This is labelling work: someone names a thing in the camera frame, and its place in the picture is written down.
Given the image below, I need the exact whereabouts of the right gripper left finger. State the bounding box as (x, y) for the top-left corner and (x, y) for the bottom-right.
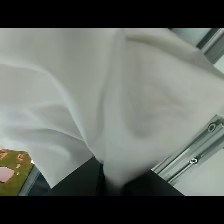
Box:
(49, 156), (105, 197)

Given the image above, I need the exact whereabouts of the white T-shirt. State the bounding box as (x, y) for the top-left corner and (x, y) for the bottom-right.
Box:
(0, 28), (224, 192)

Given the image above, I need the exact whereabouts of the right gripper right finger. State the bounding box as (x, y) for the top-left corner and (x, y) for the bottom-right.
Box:
(122, 169), (185, 197)

